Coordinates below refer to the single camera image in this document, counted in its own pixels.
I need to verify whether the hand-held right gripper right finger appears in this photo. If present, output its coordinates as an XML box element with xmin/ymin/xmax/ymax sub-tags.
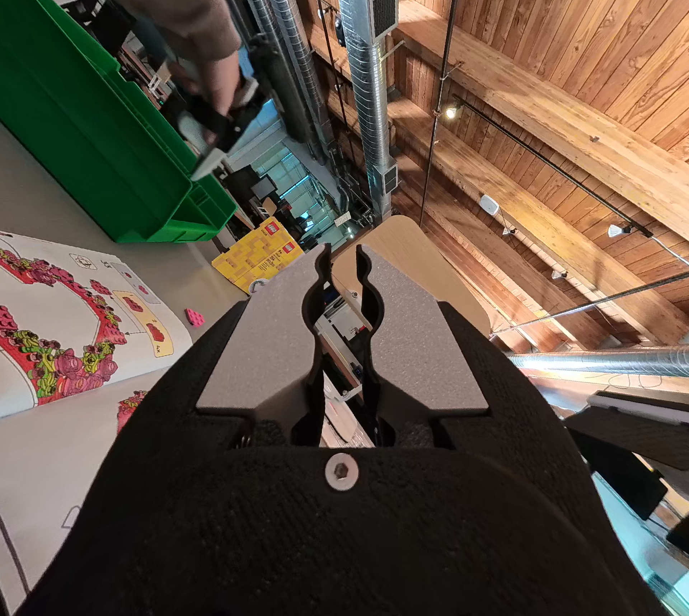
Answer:
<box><xmin>356</xmin><ymin>244</ymin><xmax>489</xmax><ymax>447</ymax></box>

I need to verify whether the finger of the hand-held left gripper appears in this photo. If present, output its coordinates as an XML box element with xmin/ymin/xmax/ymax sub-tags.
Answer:
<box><xmin>191</xmin><ymin>146</ymin><xmax>230</xmax><ymax>182</ymax></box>

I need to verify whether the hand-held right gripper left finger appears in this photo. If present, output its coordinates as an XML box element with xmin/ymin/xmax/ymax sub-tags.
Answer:
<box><xmin>195</xmin><ymin>244</ymin><xmax>332</xmax><ymax>447</ymax></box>

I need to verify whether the green plastic bin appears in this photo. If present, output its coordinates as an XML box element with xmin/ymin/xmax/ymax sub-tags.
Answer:
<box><xmin>0</xmin><ymin>0</ymin><xmax>238</xmax><ymax>244</ymax></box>

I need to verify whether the yellow lego box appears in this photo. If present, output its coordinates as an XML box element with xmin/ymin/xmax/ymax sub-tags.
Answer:
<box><xmin>211</xmin><ymin>216</ymin><xmax>305</xmax><ymax>295</ymax></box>

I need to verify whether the lego instruction booklet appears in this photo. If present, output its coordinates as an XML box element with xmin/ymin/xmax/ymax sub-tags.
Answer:
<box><xmin>0</xmin><ymin>231</ymin><xmax>193</xmax><ymax>611</ymax></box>

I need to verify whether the person's left hand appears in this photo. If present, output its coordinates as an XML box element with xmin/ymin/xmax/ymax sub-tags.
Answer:
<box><xmin>200</xmin><ymin>51</ymin><xmax>244</xmax><ymax>117</ymax></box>

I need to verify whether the light wooden table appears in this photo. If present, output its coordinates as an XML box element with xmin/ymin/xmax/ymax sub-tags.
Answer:
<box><xmin>331</xmin><ymin>215</ymin><xmax>492</xmax><ymax>337</ymax></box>

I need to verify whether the black metal rod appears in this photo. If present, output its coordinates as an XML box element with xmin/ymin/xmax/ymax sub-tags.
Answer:
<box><xmin>490</xmin><ymin>272</ymin><xmax>689</xmax><ymax>337</ymax></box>

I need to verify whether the black lighting track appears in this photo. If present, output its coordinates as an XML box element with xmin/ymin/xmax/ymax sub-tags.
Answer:
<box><xmin>456</xmin><ymin>97</ymin><xmax>655</xmax><ymax>238</ymax></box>

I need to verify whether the black ceiling pipe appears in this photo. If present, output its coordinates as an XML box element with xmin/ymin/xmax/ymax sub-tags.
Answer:
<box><xmin>419</xmin><ymin>0</ymin><xmax>469</xmax><ymax>225</ymax></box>

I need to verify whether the square silver ventilation duct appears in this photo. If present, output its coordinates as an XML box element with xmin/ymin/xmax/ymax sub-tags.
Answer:
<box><xmin>327</xmin><ymin>0</ymin><xmax>400</xmax><ymax>221</ymax></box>

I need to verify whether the long silver ceiling duct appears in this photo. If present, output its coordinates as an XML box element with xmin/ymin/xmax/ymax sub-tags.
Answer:
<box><xmin>508</xmin><ymin>346</ymin><xmax>689</xmax><ymax>378</ymax></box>

